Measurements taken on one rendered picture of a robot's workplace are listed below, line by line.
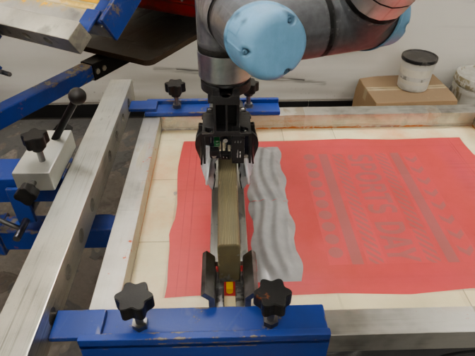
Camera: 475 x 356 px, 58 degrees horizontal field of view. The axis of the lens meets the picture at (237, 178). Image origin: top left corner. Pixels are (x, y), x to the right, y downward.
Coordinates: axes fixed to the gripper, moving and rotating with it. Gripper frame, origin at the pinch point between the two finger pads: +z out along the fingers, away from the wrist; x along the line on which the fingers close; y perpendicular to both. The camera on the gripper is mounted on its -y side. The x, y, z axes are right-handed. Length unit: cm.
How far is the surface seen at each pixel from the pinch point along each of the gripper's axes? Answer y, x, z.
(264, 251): 12.7, 5.6, 4.6
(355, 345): 29.3, 15.8, 4.2
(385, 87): -178, 97, 71
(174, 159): -13.9, -10.9, 5.3
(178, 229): 6.5, -8.4, 5.3
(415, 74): -171, 110, 59
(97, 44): -81, -42, 6
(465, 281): 18.9, 35.0, 5.2
